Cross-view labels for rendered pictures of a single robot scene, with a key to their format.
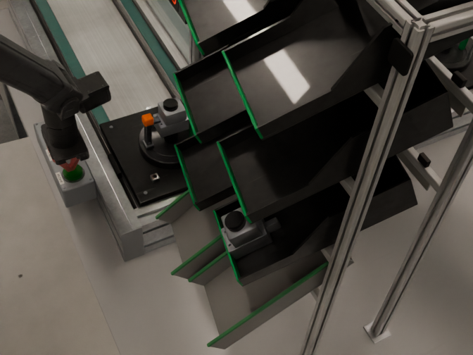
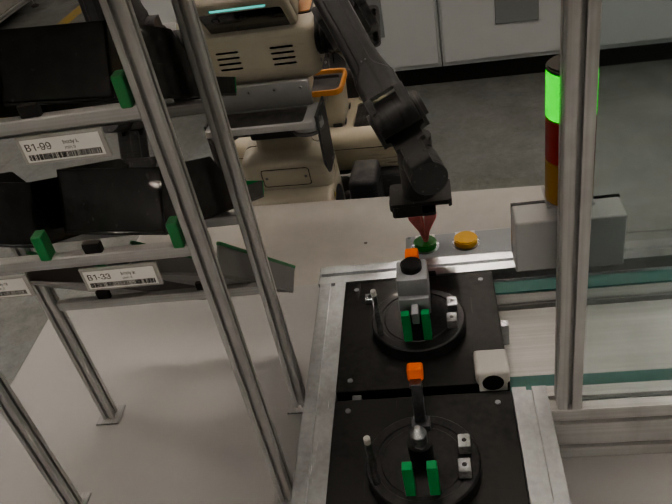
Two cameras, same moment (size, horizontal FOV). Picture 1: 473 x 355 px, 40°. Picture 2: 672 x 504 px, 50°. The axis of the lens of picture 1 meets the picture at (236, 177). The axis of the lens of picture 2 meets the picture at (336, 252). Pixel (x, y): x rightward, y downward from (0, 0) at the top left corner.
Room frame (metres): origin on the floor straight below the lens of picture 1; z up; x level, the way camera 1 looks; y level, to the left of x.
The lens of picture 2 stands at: (1.41, -0.51, 1.72)
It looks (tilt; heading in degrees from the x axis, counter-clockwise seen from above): 36 degrees down; 132
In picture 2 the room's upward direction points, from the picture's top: 12 degrees counter-clockwise
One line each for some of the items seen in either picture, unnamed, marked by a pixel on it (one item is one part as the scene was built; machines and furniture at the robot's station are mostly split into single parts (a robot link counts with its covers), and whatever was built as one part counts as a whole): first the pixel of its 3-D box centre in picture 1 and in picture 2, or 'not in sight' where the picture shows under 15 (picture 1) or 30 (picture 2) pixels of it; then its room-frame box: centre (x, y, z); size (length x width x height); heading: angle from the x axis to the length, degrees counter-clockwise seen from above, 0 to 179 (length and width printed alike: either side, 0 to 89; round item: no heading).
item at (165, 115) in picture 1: (175, 113); (413, 286); (0.95, 0.14, 1.06); 0.08 x 0.04 x 0.07; 121
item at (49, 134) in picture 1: (62, 131); (418, 182); (0.84, 0.34, 1.09); 0.10 x 0.07 x 0.07; 31
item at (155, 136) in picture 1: (171, 141); (418, 322); (0.94, 0.15, 0.98); 0.14 x 0.14 x 0.02
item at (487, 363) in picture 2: not in sight; (491, 370); (1.08, 0.11, 0.97); 0.05 x 0.05 x 0.04; 31
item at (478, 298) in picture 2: (171, 147); (419, 331); (0.94, 0.15, 0.96); 0.24 x 0.24 x 0.02; 31
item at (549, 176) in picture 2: not in sight; (568, 176); (1.17, 0.15, 1.28); 0.05 x 0.05 x 0.05
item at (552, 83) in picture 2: not in sight; (571, 90); (1.17, 0.15, 1.38); 0.05 x 0.05 x 0.05
